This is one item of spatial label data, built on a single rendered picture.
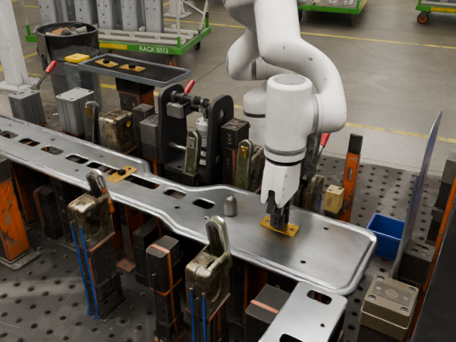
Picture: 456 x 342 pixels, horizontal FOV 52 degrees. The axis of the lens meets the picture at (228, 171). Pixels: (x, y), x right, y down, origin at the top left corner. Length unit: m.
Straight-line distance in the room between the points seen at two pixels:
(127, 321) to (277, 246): 0.48
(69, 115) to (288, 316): 0.97
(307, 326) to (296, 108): 0.39
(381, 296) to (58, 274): 0.94
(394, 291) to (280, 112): 0.37
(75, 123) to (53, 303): 0.54
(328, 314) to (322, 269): 0.12
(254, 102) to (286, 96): 0.75
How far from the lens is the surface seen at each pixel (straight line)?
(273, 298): 0.93
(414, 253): 0.94
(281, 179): 0.93
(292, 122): 0.88
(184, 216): 1.10
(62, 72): 4.08
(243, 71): 1.54
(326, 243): 1.04
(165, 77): 1.49
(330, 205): 1.11
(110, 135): 1.44
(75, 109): 1.53
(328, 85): 0.93
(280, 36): 0.96
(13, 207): 1.48
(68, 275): 1.46
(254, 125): 1.64
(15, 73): 5.11
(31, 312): 1.39
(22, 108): 1.75
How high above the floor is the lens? 1.65
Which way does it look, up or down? 30 degrees down
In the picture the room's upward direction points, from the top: straight up
